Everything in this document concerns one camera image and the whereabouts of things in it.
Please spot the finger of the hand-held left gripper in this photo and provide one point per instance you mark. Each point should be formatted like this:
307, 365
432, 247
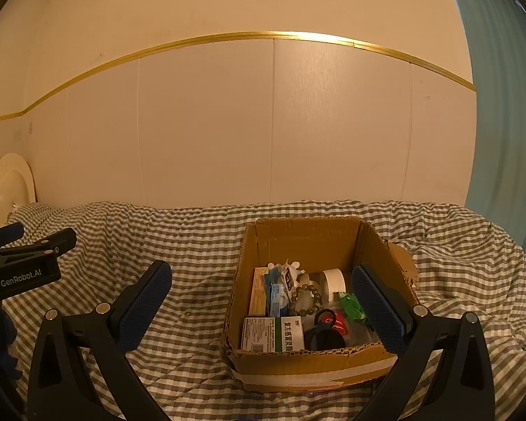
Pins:
57, 239
8, 232

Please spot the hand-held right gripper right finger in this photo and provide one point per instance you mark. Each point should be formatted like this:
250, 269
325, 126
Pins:
377, 311

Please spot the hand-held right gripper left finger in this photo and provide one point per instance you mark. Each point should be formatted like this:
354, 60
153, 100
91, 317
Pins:
147, 311

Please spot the green packet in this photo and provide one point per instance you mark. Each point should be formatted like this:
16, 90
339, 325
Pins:
353, 307

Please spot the clear plastic container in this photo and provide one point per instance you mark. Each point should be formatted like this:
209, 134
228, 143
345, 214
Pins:
361, 331

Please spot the small red object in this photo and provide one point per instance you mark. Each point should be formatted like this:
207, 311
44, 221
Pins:
341, 324

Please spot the small black object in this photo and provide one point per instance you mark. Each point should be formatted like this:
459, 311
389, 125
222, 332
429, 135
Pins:
324, 340

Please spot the white packet with barcode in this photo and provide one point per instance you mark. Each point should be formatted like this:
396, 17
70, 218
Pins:
289, 278

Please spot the blue white packet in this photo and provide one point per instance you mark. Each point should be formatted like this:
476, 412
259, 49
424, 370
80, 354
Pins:
282, 300

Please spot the brown cardboard box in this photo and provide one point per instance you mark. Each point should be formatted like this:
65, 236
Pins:
307, 237

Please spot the clear plastic bag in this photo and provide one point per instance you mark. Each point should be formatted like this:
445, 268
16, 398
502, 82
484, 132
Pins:
285, 265

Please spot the green white medicine box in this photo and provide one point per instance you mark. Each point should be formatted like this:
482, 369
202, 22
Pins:
271, 333

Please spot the blue medicine box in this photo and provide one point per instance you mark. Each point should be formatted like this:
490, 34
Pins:
268, 291

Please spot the maroon cream medicine box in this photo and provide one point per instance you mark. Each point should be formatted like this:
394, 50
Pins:
256, 291

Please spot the white padded headboard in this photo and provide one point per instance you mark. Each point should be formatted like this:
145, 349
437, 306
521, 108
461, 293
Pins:
6, 188

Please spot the grey white checked blanket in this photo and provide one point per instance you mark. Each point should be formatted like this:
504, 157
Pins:
179, 237

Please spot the teal curtain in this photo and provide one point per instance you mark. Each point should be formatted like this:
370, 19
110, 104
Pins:
504, 118

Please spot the gold wall trim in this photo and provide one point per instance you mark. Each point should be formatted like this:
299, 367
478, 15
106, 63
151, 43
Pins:
267, 35

